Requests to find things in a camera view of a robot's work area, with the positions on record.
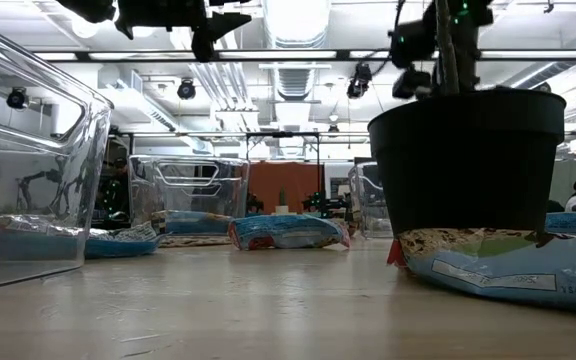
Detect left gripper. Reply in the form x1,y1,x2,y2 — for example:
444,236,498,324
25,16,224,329
113,0,253,64

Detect blue orange-tipped granola bar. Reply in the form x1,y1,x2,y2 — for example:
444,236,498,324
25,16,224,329
150,208,237,236

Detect green blue granola bar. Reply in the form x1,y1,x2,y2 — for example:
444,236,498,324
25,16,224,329
84,220,167,260
0,213,87,262

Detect black plastic plant pot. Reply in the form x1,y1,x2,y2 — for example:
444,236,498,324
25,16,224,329
367,0,568,237

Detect clear plastic bin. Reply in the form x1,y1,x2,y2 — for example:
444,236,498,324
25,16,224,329
0,12,115,294
347,160,394,240
126,153,251,237

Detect orange curtain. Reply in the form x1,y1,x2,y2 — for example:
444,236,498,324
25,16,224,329
246,160,326,216

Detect small cactus in white pot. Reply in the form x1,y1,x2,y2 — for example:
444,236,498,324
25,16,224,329
273,187,292,215

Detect round woven wicker placemat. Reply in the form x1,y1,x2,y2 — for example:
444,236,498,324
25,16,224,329
160,233,233,248

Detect black ceiling camera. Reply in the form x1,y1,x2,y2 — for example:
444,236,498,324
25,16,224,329
346,62,374,101
176,77,198,101
5,86,31,111

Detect ribbed silver air duct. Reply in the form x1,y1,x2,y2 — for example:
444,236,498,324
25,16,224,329
273,67,319,102

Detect black background stand frame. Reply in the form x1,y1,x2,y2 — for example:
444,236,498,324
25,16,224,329
244,130,322,214

